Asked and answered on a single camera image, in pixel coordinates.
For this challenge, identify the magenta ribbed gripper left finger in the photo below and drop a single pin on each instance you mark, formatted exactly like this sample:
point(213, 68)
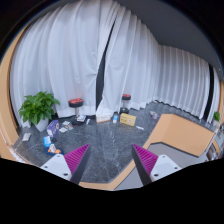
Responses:
point(70, 166)

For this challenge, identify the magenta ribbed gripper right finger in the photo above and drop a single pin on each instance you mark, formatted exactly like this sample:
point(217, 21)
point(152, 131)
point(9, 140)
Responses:
point(151, 167)

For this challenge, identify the blue tray with items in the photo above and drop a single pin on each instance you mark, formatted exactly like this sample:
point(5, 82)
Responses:
point(52, 150)

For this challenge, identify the orange counter desk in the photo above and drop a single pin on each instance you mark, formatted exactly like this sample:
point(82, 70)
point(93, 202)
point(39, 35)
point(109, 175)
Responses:
point(171, 130)

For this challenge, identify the purple box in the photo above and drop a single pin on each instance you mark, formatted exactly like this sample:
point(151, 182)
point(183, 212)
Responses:
point(53, 128)

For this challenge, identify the yellow cardboard box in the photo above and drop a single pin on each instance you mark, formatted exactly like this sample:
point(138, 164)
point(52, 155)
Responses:
point(127, 119)

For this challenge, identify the white paper on floor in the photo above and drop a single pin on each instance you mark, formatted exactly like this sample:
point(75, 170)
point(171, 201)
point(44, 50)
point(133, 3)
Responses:
point(26, 136)

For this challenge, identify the white carton box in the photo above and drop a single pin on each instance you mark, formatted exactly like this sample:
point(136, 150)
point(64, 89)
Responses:
point(103, 117)

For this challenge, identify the small blue white carton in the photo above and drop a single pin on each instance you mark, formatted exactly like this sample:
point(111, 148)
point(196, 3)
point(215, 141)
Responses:
point(115, 118)

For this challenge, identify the red-topped bar stool left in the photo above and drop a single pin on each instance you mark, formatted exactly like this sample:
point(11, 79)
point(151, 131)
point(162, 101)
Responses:
point(76, 104)

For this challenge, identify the green potted plant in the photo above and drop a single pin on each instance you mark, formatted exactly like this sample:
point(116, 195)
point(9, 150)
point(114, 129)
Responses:
point(38, 109)

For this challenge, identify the small green plant right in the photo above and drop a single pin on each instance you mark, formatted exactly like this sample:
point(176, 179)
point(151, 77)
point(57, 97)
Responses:
point(216, 116)

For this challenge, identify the right white curtain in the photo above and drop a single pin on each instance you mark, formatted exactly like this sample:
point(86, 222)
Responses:
point(136, 64)

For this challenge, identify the white curtain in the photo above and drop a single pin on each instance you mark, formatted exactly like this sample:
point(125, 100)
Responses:
point(136, 64)
point(60, 54)

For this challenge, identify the left white curtain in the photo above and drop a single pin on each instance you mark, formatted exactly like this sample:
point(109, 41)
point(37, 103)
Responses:
point(60, 54)

